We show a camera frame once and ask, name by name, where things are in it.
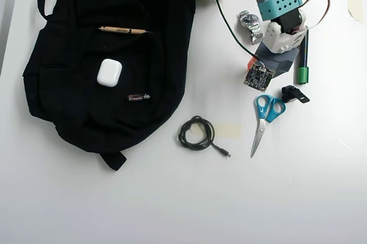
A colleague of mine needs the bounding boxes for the black marker with green cap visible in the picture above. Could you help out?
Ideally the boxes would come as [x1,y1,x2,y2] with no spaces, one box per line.
[295,30,310,85]

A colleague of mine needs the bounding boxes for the coiled black usb cable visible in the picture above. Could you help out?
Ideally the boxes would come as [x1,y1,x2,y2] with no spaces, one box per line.
[177,115,232,159]

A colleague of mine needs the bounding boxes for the black binder clip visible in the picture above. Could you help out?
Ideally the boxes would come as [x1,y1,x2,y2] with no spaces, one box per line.
[280,84,311,104]

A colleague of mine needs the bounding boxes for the white earbuds case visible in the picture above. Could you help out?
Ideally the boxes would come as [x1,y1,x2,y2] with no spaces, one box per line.
[96,58,123,87]

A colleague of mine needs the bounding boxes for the beige wooden pen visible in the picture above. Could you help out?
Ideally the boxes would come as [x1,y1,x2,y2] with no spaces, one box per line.
[98,26,147,35]

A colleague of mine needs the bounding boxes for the blue handled scissors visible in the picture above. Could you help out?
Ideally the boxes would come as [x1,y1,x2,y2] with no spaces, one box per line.
[249,94,287,158]

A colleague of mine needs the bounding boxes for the camera circuit board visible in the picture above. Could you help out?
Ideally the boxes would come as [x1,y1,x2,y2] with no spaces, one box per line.
[243,64,276,93]

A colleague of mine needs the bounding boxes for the rectangular beige tape strip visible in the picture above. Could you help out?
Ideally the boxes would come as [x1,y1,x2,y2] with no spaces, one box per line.
[213,123,243,139]

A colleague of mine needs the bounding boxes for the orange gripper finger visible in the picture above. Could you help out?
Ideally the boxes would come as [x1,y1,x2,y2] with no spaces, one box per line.
[247,56,259,72]

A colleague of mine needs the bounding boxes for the black camera cable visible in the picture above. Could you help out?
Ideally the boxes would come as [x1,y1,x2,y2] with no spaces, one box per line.
[196,0,266,69]

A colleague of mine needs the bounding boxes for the red white servo wire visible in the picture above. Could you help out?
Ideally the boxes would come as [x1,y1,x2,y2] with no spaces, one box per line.
[288,0,331,32]

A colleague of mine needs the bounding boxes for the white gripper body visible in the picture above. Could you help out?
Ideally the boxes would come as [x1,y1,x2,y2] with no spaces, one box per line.
[263,7,310,55]

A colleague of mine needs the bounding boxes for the silver metal wristwatch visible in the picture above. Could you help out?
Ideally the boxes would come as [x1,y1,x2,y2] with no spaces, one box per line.
[236,10,264,45]

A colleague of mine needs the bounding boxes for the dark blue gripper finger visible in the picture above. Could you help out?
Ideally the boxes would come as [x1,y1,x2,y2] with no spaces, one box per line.
[254,42,299,76]

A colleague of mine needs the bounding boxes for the black fabric backpack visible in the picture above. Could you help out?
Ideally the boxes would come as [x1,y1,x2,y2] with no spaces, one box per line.
[22,0,198,172]

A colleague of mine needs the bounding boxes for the torn beige tape piece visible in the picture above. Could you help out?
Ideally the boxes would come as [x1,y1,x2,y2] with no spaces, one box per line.
[346,0,365,24]

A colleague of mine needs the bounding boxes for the crumpled clear tape patch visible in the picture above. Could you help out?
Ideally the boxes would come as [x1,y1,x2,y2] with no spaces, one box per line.
[186,123,206,139]

